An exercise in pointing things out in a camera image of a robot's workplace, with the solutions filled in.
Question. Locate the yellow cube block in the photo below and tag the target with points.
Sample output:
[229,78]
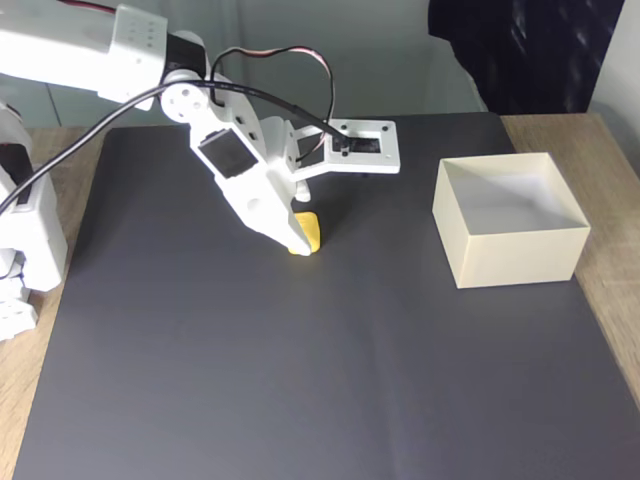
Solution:
[311,232]

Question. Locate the white open box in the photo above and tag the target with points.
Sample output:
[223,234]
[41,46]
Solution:
[515,255]

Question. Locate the dark grey table mat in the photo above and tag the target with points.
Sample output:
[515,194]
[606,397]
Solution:
[310,360]

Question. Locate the pale green panel door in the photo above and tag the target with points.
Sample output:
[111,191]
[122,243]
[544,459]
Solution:
[75,107]

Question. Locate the black hanging cloth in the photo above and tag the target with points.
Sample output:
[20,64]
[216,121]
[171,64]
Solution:
[535,55]

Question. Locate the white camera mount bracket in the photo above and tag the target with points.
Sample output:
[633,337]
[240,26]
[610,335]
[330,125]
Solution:
[365,162]

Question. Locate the black camera module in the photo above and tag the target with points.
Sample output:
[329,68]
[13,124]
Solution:
[365,145]

